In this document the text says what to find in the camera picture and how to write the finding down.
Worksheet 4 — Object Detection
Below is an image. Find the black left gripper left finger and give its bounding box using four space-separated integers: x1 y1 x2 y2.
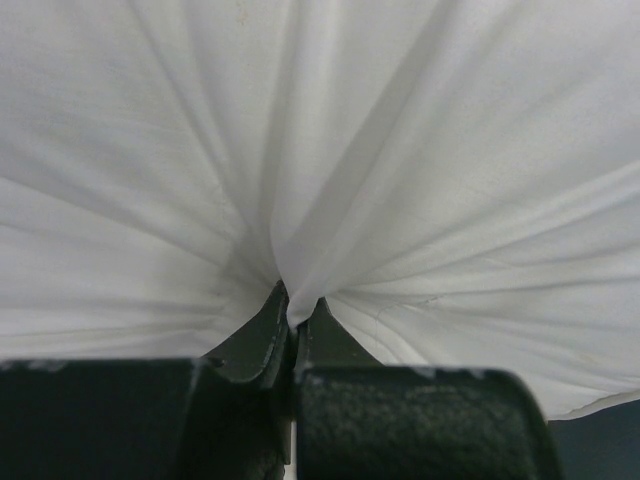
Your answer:
1 284 291 479

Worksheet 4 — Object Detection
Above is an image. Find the white pillow yellow side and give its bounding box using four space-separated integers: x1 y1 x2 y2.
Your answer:
1 1 639 419

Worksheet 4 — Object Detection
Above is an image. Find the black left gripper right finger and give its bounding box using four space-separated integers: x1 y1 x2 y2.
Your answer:
294 300 562 480

